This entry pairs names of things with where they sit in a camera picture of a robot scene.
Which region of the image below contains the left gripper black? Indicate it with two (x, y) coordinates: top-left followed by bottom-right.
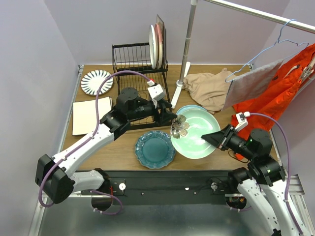
(128, 98), (178, 126)

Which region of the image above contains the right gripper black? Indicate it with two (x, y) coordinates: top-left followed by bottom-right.
(202, 122), (256, 160)

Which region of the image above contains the mint green plate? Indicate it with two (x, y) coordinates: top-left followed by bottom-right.
(171, 108), (221, 159)

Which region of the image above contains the beige plate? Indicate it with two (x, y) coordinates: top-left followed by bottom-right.
(176, 105), (206, 115)

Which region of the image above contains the teal scalloped plate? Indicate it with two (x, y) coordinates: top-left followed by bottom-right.
(135, 130), (176, 169)

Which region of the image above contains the large white black-rimmed plate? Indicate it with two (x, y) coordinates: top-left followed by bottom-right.
(71, 97), (114, 136)

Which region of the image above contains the white blue striped plate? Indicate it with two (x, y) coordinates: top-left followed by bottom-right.
(80, 69), (114, 96)

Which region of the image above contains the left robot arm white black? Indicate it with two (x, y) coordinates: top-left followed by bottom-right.
(35, 85), (176, 204)

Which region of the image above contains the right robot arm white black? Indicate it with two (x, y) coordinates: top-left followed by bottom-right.
(202, 124), (311, 236)

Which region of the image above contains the beige cloth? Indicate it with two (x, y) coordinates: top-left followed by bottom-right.
(184, 68), (235, 114)

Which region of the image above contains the grey cloth on hanger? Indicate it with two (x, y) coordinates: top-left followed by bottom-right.
(222, 59), (283, 111)

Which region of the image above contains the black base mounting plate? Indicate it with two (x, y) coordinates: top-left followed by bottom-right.
(81, 169), (261, 206)

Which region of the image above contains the pink plate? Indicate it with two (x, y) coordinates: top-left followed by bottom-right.
(155, 23), (163, 69)

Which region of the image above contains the orange garment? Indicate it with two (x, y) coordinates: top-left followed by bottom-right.
(231, 43), (315, 162)

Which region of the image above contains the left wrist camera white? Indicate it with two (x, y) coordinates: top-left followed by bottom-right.
(147, 79), (166, 108)

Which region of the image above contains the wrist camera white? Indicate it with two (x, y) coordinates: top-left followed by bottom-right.
(147, 79), (166, 108)
(235, 112), (251, 132)

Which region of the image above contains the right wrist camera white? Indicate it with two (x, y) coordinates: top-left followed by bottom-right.
(235, 112), (251, 132)

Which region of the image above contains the black wire dish rack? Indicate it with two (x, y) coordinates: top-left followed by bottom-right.
(112, 24), (174, 131)

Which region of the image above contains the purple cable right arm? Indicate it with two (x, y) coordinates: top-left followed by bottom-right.
(248, 113), (303, 234)

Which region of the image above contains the blue wire hanger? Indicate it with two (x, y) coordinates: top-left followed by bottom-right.
(224, 18), (309, 84)

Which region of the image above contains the aluminium rail frame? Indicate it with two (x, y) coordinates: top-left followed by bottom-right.
(27, 64), (315, 236)

